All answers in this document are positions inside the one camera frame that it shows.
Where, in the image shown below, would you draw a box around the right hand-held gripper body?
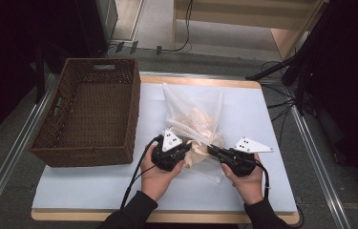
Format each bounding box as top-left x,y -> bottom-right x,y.
221,136 -> 274,178

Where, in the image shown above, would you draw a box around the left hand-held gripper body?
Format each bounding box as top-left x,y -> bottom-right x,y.
151,128 -> 189,173

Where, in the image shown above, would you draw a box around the cream shirt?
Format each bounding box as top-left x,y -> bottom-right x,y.
173,106 -> 222,170

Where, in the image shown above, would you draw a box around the white mesh laundry bag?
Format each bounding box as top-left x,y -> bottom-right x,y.
161,82 -> 227,184

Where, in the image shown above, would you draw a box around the brown wicker basket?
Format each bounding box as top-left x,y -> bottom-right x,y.
29,57 -> 141,169

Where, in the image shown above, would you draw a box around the person's right hand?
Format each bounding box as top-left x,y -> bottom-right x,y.
221,154 -> 264,206

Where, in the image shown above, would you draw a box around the person's left hand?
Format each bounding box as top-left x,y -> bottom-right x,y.
139,147 -> 186,202

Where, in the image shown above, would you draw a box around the white table mat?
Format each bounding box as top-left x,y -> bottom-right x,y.
32,82 -> 299,214

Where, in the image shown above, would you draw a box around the wooden table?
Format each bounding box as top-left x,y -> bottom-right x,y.
31,73 -> 301,225

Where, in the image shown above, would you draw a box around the black tripod stand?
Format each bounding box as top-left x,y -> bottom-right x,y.
244,12 -> 330,116

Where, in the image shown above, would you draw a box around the light wooden shelf unit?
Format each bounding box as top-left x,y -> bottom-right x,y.
171,0 -> 328,61

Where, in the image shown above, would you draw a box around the dark cabinet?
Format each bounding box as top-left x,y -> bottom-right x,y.
74,0 -> 119,57

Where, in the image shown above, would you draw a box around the right hand-held gripper cable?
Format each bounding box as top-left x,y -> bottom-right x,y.
252,157 -> 271,200

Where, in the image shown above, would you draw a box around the hand-held gripper cable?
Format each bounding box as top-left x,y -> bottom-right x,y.
119,135 -> 163,210
252,157 -> 271,200

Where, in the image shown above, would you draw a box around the left hand-held gripper cable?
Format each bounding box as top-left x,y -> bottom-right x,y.
119,135 -> 163,210

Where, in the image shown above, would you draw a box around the black floor cables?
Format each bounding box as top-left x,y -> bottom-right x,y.
260,59 -> 297,148

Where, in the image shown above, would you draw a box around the metal floor rail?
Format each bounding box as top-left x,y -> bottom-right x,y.
0,73 -> 60,224
289,104 -> 353,229

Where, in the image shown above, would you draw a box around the black hanging cable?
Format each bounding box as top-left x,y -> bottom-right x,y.
161,0 -> 195,53

